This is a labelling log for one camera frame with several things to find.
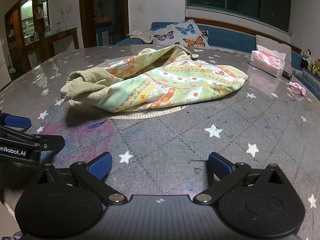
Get patterned green children's garment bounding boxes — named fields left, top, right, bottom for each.
left=60, top=45, right=248, bottom=113

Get dark wooden side table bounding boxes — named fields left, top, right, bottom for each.
left=21, top=28, right=79, bottom=62

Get wooden display cabinet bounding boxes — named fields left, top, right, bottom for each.
left=4, top=0, right=50, bottom=75

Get pink hair scrunchie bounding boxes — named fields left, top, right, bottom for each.
left=289, top=82, right=306, bottom=96

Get small black remote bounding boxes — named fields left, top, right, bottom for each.
left=282, top=70, right=292, bottom=80

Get pink tissue box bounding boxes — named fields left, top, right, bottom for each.
left=249, top=45, right=286, bottom=77

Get blue sofa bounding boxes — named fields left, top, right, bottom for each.
left=115, top=21, right=320, bottom=86

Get beige cushion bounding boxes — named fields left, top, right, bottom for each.
left=255, top=35, right=292, bottom=64

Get orange plush toy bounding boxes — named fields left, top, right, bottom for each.
left=310, top=59, right=320, bottom=77

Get panda plush toy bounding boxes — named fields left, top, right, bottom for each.
left=300, top=48, right=311, bottom=68

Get cream cloth on sofa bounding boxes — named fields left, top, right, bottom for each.
left=127, top=30, right=153, bottom=44

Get butterfly print pillow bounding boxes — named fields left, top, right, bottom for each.
left=150, top=20, right=210, bottom=49

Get dark wooden doorway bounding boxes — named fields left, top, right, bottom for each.
left=79, top=0, right=129, bottom=48

